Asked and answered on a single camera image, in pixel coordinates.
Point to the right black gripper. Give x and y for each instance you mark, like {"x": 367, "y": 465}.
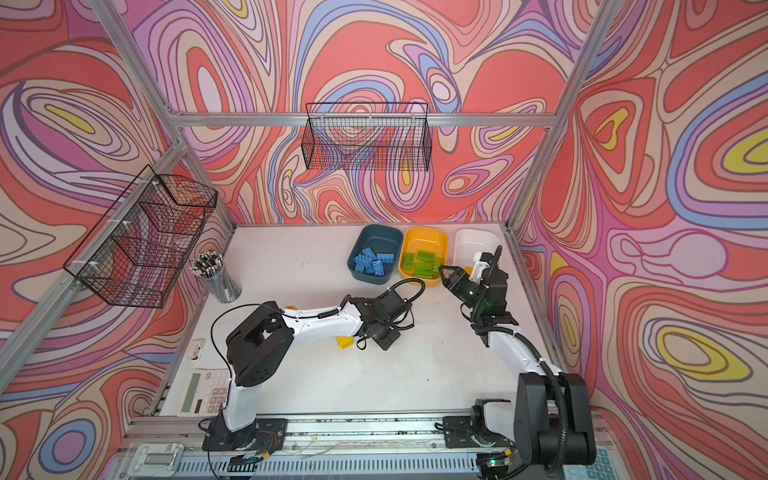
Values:
{"x": 455, "y": 279}

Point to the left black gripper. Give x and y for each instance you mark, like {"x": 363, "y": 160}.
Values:
{"x": 388, "y": 344}

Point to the green lego pair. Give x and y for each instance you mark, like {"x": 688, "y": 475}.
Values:
{"x": 436, "y": 264}
{"x": 424, "y": 274}

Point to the yellow lego bottom cluster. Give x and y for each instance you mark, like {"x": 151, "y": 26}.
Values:
{"x": 345, "y": 342}

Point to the blue lego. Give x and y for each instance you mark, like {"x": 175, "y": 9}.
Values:
{"x": 386, "y": 258}
{"x": 368, "y": 254}
{"x": 377, "y": 268}
{"x": 363, "y": 264}

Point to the blue lego bottom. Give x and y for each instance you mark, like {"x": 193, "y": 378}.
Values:
{"x": 363, "y": 264}

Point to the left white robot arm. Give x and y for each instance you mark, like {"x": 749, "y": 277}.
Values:
{"x": 258, "y": 345}

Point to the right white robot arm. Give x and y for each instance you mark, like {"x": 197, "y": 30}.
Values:
{"x": 549, "y": 424}

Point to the white plastic bin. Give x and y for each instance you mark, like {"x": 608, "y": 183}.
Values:
{"x": 469, "y": 245}

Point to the yellow plastic bin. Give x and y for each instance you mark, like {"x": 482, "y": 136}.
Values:
{"x": 427, "y": 239}

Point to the metal cup of pens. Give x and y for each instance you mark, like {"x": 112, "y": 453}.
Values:
{"x": 210, "y": 268}

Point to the pink calculator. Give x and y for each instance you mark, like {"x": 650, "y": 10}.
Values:
{"x": 204, "y": 392}

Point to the teal calculator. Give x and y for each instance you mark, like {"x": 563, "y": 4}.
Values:
{"x": 603, "y": 468}

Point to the black wire basket back wall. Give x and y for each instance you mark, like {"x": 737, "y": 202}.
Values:
{"x": 371, "y": 136}

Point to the black wire basket wall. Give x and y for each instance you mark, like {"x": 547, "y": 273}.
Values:
{"x": 371, "y": 136}
{"x": 136, "y": 253}

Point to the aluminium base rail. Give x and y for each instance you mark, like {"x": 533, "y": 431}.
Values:
{"x": 442, "y": 444}

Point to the black wire basket left wall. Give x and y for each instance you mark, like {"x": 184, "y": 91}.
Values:
{"x": 136, "y": 253}

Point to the white device on rail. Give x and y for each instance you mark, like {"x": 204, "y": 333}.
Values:
{"x": 155, "y": 460}

